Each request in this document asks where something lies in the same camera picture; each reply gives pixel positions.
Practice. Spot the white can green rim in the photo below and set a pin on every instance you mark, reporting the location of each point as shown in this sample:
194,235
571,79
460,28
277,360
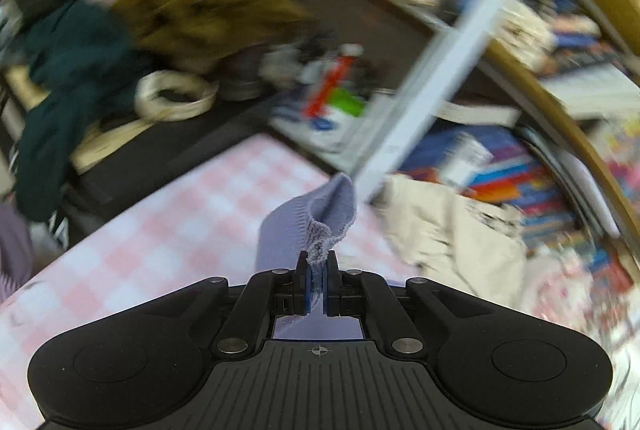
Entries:
345,105

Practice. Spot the red tassel ornament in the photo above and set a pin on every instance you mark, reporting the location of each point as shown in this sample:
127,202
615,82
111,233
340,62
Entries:
325,85

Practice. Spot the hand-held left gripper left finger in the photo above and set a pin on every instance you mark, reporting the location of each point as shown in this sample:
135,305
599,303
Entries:
303,295

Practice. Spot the pink checked printed mat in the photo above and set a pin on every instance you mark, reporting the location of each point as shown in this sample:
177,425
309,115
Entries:
165,220

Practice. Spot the white barcode box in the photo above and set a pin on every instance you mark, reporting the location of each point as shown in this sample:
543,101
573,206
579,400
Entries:
467,160

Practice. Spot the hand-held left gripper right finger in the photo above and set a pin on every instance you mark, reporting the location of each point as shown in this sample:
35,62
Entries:
330,295

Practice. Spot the dark round container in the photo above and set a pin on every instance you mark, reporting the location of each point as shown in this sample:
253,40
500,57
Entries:
240,75

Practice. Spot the cream watch band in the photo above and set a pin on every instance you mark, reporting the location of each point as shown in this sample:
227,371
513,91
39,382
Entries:
150,102

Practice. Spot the purple and brown sweater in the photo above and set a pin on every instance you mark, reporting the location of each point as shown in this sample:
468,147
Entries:
290,235

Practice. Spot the white wooden bookshelf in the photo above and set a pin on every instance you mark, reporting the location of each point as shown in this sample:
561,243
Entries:
450,60

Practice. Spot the beige garment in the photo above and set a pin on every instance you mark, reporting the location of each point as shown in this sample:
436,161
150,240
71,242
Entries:
450,235

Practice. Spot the row of colourful books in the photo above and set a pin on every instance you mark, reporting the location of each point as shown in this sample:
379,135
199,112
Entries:
525,190

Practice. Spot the dark green garment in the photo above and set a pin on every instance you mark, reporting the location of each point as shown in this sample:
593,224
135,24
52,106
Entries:
65,85

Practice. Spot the olive green garment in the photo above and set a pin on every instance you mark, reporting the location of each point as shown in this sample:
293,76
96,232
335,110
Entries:
200,5

